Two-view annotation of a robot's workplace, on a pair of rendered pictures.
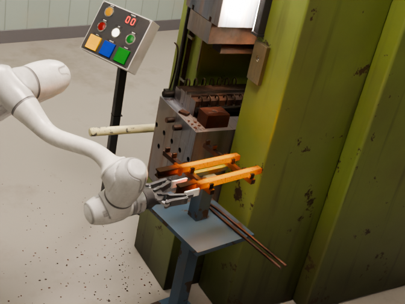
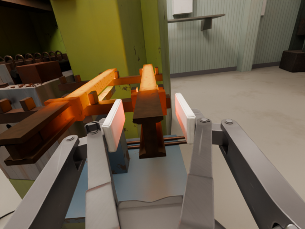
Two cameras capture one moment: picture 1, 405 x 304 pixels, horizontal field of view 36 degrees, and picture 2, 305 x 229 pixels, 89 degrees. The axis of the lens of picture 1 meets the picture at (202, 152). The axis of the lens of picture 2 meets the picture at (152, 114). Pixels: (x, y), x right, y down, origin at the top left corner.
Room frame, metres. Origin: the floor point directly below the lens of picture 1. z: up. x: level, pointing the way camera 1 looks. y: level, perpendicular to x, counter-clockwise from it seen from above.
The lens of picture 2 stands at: (1.85, 0.14, 1.02)
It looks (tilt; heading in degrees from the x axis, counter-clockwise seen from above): 25 degrees down; 316
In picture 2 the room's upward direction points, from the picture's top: 6 degrees counter-clockwise
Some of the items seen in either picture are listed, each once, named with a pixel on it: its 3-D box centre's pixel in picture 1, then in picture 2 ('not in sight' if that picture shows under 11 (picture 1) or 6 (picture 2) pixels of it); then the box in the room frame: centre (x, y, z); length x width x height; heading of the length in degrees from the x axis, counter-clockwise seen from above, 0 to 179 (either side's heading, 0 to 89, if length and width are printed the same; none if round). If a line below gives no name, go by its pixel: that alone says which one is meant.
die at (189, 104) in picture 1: (222, 97); (33, 66); (2.85, -0.04, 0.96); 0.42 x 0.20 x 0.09; 125
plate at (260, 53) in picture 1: (258, 63); not in sight; (2.54, -0.15, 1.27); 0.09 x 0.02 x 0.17; 35
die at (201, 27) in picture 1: (238, 26); not in sight; (2.85, -0.04, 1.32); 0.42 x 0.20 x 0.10; 125
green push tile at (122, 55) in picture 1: (122, 56); not in sight; (2.98, 0.50, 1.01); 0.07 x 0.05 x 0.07; 60
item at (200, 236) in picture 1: (196, 218); (119, 168); (2.20, -0.04, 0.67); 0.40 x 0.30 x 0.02; 44
